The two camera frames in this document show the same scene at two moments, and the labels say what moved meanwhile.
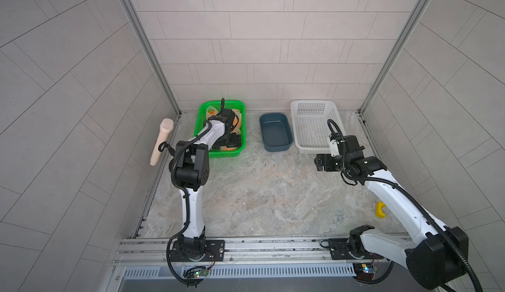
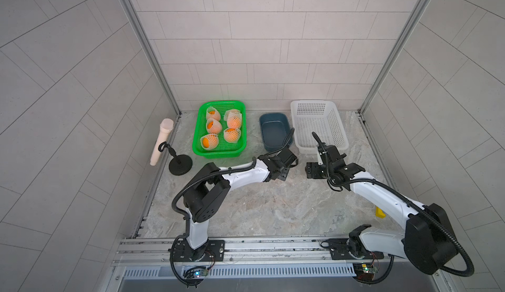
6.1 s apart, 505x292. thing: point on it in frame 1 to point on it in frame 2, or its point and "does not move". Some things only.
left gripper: (235, 137) to (283, 175)
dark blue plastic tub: (277, 133) does not move
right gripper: (325, 166) to (313, 166)
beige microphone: (166, 125) does not move
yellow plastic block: (379, 206) does not move
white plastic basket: (310, 124) does not move
